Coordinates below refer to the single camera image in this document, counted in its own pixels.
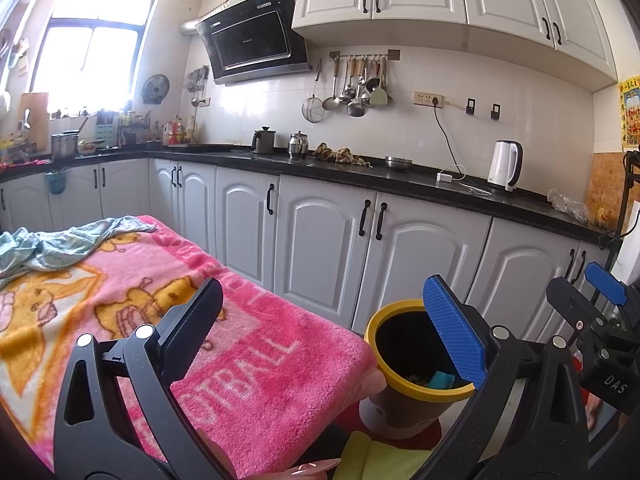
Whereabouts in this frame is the steel spoon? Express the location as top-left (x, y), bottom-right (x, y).
top-left (340, 59), bottom-right (357, 103)

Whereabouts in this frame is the wooden cutting board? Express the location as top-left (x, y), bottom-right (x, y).
top-left (19, 92), bottom-right (50, 133)

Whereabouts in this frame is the black spice rack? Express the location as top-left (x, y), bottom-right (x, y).
top-left (117, 110), bottom-right (151, 147)

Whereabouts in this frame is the black power cable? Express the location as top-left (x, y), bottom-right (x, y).
top-left (433, 106), bottom-right (466, 181)

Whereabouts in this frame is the teal utensil holder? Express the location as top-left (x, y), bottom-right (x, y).
top-left (95, 110), bottom-right (121, 148)

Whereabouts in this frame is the green spatula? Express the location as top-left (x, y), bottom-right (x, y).
top-left (369, 60), bottom-right (393, 107)

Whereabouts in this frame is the large steel ladle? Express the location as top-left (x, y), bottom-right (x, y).
top-left (347, 60), bottom-right (368, 118)

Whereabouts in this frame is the brown mottled cloth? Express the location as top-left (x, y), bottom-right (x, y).
top-left (312, 142), bottom-right (373, 167)

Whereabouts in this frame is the yellow wall poster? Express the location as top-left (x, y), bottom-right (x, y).
top-left (619, 76), bottom-right (640, 151)

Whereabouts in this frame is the black range hood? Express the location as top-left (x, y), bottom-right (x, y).
top-left (195, 0), bottom-right (313, 86)

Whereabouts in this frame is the steel cooking pot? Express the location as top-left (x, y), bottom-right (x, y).
top-left (50, 130), bottom-right (81, 161)

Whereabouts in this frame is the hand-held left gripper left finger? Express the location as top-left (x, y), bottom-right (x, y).
top-left (52, 277), bottom-right (224, 480)

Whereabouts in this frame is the black ladle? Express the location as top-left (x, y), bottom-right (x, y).
top-left (364, 57), bottom-right (382, 93)

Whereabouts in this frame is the small wall fan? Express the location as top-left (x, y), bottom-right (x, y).
top-left (141, 74), bottom-right (170, 106)

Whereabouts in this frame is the white electric kettle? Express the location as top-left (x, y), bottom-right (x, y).
top-left (487, 140), bottom-right (524, 193)

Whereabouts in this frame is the wood chip panel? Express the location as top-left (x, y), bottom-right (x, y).
top-left (586, 152), bottom-right (628, 231)

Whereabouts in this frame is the silver exhaust duct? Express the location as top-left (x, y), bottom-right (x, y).
top-left (181, 2), bottom-right (231, 38)

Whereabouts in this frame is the yellow rimmed trash bin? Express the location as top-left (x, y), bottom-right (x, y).
top-left (359, 300), bottom-right (477, 438)

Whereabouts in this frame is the wire strainer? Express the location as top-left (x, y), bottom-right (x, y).
top-left (301, 59), bottom-right (326, 124)

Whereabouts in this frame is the yellow green cloth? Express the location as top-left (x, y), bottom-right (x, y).
top-left (345, 430), bottom-right (436, 480)

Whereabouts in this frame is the wall hook rack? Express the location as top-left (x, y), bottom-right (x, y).
top-left (187, 66), bottom-right (211, 108)

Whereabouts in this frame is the blue hanging bin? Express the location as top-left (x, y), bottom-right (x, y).
top-left (44, 170), bottom-right (71, 196)

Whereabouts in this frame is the kitchen window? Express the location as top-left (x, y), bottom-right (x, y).
top-left (30, 0), bottom-right (166, 116)

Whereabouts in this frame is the group of condiment bottles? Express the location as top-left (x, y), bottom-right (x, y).
top-left (150, 115), bottom-right (198, 146)

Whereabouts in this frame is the black tripod stand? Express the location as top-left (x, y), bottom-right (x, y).
top-left (597, 150), bottom-right (640, 251)

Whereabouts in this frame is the light green cloth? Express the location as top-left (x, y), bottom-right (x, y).
top-left (0, 216), bottom-right (158, 281)

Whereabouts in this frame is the clear plastic bag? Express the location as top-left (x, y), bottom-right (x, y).
top-left (547, 189), bottom-right (591, 223)

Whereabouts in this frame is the person's left hand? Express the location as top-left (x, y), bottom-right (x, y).
top-left (197, 430), bottom-right (341, 480)

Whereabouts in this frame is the green enamel pot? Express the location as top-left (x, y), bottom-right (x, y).
top-left (251, 126), bottom-right (277, 155)

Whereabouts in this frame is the row of white lower cabinets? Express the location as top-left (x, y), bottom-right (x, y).
top-left (0, 157), bottom-right (623, 346)

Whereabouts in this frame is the white cable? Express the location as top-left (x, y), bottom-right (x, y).
top-left (452, 165), bottom-right (493, 196)

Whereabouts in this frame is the white board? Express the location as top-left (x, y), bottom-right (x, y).
top-left (612, 200), bottom-right (640, 281)

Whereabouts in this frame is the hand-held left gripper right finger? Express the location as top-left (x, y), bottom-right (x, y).
top-left (410, 274), bottom-right (590, 480)

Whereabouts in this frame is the pink printed blanket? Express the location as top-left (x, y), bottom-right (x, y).
top-left (0, 215), bottom-right (386, 478)

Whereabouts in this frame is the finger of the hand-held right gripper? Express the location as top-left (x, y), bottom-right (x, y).
top-left (584, 261), bottom-right (640, 323)
top-left (546, 276), bottom-right (613, 336)

